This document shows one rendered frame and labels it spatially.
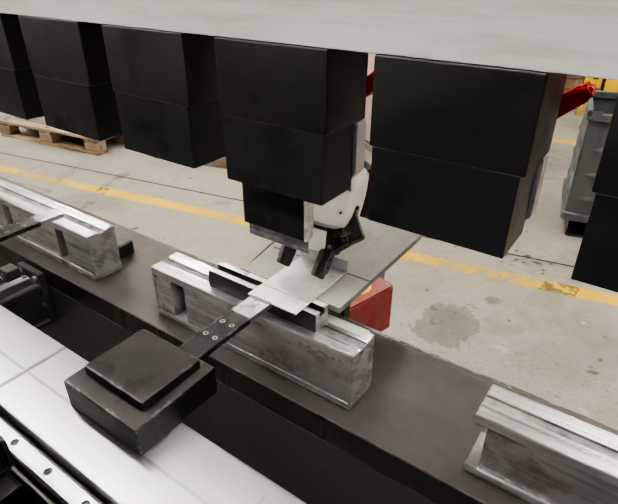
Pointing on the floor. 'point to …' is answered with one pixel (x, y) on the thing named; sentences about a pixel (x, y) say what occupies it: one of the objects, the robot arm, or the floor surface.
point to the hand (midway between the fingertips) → (304, 259)
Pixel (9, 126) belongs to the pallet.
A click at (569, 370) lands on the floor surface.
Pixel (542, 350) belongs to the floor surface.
